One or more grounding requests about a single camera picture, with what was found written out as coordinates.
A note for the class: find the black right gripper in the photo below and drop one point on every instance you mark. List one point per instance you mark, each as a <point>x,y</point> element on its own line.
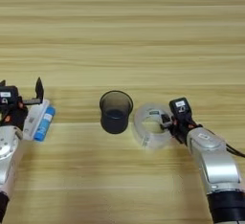
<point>182,129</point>

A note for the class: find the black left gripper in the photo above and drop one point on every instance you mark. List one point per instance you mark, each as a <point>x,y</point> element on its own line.
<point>14,116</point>

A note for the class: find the clear adhesive tape roll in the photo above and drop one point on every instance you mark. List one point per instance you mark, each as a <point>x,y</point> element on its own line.
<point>142,135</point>

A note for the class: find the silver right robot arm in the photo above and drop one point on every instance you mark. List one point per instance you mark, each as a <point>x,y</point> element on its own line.
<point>217,167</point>

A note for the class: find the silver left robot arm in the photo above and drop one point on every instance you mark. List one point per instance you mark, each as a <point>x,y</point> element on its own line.
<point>8,157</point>

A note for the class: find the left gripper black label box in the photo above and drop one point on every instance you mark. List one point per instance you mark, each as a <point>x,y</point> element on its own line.
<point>9,95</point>

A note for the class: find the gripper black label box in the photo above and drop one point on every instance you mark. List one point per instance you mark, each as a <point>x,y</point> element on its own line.
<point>181,106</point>
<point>9,95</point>

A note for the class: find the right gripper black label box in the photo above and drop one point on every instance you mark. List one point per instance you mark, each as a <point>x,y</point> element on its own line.
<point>181,106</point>

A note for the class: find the white rectangular box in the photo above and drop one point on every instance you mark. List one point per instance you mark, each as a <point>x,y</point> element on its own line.
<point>35,119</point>

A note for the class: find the blue glue stick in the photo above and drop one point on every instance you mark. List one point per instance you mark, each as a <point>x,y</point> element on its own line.
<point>44,124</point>

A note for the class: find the black mesh pen cup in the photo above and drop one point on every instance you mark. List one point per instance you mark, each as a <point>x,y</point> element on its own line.
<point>115,122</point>

